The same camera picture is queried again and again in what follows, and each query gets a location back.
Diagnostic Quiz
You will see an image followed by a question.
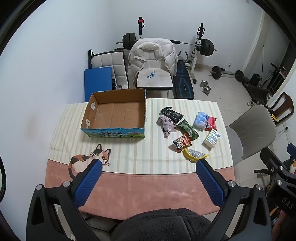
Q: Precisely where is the purple cloth headband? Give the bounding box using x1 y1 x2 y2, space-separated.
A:
158 115 177 139

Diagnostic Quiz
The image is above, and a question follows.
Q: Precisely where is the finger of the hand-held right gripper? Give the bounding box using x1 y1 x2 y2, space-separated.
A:
254 147 290 183
287 143 296 163

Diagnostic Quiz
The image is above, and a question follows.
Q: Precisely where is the black cable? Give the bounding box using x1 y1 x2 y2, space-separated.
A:
0 155 6 202

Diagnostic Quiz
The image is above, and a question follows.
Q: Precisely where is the black barbell on rack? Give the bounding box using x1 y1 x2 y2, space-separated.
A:
116 32 218 57

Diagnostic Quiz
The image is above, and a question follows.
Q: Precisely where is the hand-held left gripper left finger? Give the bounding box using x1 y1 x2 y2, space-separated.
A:
26 159 103 241

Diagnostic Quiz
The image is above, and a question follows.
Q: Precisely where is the white barbell rack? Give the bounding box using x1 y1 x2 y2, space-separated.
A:
137 17 206 71

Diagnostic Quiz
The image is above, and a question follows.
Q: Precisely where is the red snack packet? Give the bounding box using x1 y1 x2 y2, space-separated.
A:
203 116 217 131

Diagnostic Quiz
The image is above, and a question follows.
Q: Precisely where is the panda print snack packet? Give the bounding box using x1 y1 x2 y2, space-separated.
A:
172 133 192 152

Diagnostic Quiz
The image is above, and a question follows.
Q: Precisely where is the blue tissue pack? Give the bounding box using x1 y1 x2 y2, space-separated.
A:
193 112 209 129

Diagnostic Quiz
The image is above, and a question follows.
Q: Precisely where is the blue folded mat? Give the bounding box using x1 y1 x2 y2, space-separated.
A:
84 66 114 102

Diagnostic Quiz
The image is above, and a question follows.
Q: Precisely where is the person's dark fleece clothing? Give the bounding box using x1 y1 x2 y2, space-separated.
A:
111 208 219 241

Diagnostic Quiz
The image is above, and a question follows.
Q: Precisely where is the silver scrubbing sponge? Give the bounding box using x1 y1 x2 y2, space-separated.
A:
183 148 210 162

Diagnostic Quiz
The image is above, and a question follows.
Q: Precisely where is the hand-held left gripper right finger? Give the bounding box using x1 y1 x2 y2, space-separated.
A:
195 159 272 241

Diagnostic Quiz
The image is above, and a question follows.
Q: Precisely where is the black snack packet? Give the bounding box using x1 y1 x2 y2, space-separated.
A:
159 107 184 122

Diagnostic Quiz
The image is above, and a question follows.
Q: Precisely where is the white puffer jacket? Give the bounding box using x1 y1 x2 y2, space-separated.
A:
128 38 178 81

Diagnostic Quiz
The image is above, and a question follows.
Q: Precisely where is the grey shell chair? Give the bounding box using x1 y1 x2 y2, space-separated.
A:
225 104 277 167

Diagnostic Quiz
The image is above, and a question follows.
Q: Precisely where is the black weight bench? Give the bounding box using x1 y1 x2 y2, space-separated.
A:
173 60 195 100

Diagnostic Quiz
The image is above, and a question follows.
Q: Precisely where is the brown wooden chair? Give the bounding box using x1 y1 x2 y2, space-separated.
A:
266 92 295 126

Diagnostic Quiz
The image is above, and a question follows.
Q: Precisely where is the black floor barbell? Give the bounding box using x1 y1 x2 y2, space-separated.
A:
209 65 244 82

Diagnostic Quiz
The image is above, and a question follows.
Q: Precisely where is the cardboard box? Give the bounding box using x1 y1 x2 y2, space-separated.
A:
80 88 147 139

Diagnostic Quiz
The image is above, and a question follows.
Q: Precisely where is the green snack packet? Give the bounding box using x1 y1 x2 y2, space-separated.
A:
174 119 199 140

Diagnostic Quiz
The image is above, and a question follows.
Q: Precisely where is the white padded chair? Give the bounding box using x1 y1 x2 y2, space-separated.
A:
135 50 174 91
88 50 129 90

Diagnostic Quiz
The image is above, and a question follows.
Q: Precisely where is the dark gym equipment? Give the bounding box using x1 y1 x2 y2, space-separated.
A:
242 64 289 103

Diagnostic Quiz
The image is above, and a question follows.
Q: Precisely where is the yellow tissue pack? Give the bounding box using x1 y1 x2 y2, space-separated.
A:
203 129 221 149

